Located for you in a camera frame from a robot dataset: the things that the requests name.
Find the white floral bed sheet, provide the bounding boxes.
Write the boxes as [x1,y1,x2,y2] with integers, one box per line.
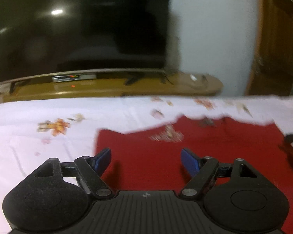
[0,97,293,233]

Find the black curved television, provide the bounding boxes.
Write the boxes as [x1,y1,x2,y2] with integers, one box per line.
[0,0,170,82]

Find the small white object on console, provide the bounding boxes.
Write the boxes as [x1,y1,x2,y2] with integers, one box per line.
[190,74,197,81]

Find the dark wooden door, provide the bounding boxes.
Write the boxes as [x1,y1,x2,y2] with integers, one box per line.
[245,0,293,96]

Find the red small garment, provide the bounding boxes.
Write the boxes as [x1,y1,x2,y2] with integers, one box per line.
[95,116,293,233]

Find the wooden TV console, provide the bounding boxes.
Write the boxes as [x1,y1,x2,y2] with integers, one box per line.
[0,72,223,104]

